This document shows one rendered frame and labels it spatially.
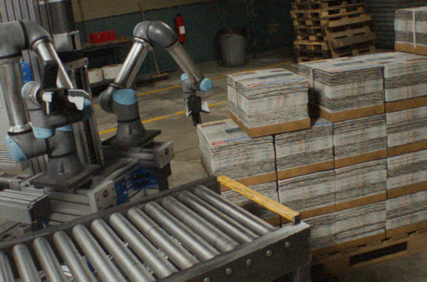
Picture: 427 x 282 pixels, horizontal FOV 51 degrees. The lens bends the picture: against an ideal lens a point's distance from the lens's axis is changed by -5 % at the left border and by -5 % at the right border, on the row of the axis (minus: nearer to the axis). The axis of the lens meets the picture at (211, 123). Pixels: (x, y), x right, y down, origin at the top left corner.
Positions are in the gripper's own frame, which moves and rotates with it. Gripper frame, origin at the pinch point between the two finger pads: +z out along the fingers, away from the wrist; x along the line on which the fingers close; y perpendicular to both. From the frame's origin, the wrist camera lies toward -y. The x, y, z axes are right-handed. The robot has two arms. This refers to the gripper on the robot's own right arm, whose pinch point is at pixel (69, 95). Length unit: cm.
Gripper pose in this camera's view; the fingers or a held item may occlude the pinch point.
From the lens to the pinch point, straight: 134.8
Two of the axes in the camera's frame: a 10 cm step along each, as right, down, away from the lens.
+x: -7.7, 1.4, -6.2
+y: 0.2, 9.8, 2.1
